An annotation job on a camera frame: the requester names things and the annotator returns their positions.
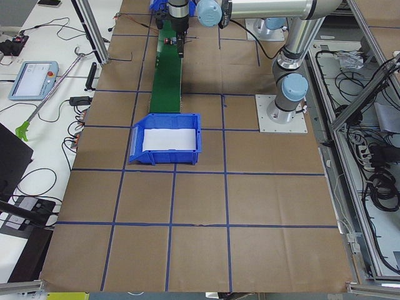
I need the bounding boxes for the aluminium frame post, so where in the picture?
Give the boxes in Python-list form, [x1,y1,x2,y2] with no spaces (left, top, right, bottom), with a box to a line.
[71,0,109,65]

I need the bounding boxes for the black power adapter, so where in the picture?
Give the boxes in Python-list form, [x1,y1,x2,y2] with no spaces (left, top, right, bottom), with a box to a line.
[69,96,92,106]

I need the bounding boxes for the blue bin right side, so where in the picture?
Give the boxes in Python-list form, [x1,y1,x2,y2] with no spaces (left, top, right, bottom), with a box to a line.
[149,0,169,13]

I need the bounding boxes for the teach pendant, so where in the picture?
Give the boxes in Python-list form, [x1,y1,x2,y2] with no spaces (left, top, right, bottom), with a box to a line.
[8,61,59,101]

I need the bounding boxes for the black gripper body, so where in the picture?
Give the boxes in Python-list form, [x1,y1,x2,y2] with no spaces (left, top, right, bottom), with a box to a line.
[171,15,189,36]

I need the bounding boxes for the blue bin left side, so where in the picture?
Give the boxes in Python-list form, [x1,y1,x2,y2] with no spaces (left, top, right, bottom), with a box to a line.
[129,113,202,165]

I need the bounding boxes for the blue bin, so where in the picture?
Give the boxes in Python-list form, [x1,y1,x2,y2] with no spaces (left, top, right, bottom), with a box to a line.
[129,113,202,165]
[149,0,169,13]

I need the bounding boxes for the red black conveyor wires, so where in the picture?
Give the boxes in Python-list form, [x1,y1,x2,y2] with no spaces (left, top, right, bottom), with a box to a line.
[112,12,160,35]

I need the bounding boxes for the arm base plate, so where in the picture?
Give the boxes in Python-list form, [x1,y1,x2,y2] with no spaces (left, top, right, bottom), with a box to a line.
[255,94,308,134]
[245,17,286,42]

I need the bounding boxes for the green conveyor belt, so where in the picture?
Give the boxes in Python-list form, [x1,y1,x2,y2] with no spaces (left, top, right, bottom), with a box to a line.
[149,21,182,113]

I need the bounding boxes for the green handled reacher grabber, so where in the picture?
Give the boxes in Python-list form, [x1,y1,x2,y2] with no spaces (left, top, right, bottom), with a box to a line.
[15,46,93,141]

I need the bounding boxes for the white foam pad left bin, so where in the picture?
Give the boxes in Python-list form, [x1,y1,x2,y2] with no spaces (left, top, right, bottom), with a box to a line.
[142,129,196,151]

